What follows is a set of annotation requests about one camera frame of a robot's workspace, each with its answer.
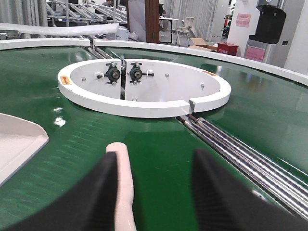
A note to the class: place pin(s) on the right black bearing block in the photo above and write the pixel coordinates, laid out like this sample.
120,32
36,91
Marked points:
136,73

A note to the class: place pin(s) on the far steel conveyor rollers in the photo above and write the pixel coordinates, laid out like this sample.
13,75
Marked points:
99,53

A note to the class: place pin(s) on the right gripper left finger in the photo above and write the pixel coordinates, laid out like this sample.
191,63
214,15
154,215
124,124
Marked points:
88,206

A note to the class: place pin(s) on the black bearing block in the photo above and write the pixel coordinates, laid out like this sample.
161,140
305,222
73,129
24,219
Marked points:
112,73
136,73

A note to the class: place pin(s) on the steel conveyor rollers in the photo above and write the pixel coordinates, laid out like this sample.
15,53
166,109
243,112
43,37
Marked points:
99,53
284,186

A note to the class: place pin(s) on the left black bearing block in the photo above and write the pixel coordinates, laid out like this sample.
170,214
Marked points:
112,73

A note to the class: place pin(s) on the red box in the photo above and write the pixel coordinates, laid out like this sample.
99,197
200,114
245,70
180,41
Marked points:
227,48

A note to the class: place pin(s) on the near steel conveyor rollers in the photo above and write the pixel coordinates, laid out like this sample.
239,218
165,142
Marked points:
284,186

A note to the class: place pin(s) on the brown wooden pillar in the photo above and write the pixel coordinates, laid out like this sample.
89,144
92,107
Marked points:
152,20

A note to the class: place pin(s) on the white foam roll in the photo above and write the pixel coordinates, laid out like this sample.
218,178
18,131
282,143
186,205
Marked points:
63,31

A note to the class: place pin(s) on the white outer rim left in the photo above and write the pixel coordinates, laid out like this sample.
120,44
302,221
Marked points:
45,42

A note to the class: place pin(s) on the pink hand brush black bristles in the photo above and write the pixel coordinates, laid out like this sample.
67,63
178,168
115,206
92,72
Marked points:
124,219

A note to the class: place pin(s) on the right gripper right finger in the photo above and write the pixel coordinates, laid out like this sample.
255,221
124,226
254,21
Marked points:
223,203

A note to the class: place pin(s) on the open cardboard box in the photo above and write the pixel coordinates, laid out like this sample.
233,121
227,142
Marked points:
199,43

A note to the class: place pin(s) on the pink plastic dustpan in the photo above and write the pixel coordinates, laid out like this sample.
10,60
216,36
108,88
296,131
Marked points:
20,140

